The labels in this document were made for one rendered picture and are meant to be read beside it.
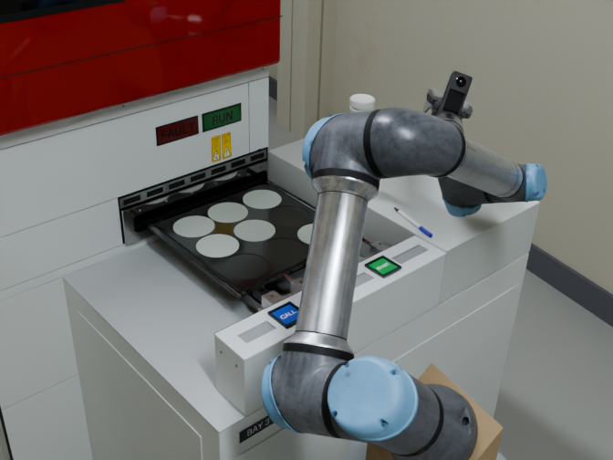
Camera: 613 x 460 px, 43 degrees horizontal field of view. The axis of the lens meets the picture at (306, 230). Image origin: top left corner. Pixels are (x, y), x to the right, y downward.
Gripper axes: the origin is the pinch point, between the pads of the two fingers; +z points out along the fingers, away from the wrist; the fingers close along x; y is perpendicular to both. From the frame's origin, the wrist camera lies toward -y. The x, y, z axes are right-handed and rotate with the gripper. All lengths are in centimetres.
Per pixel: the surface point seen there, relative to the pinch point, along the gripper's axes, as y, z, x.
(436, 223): 23.2, -20.9, 7.5
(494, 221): 18.8, -17.2, 20.1
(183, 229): 48, -25, -47
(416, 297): 34, -38, 8
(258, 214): 42, -15, -32
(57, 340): 82, -40, -65
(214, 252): 46, -33, -37
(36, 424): 105, -44, -63
